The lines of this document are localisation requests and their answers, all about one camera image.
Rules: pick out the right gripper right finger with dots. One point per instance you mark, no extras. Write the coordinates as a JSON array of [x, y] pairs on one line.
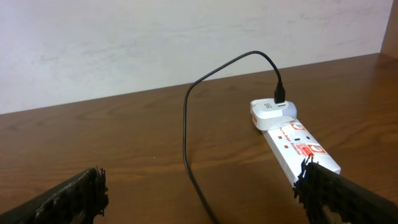
[[328, 197]]

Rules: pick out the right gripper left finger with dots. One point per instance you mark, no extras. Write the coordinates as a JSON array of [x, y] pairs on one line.
[[77, 200]]

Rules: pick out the white USB charger plug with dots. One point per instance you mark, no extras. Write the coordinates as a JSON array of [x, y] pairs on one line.
[[268, 115]]

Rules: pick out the white power strip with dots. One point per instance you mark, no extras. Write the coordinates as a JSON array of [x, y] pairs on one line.
[[292, 144]]

